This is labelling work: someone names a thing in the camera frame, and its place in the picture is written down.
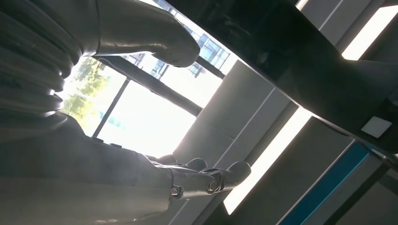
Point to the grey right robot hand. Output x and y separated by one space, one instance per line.
77 186

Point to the black inbound scanner machine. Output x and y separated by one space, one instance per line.
280 46

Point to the small white machine label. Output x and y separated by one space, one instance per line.
376 126

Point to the long ceiling light strip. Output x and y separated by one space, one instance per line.
267 161
370 34

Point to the blue panel strip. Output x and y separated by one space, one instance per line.
326 186

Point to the dark window frame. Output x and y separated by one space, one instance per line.
155 88

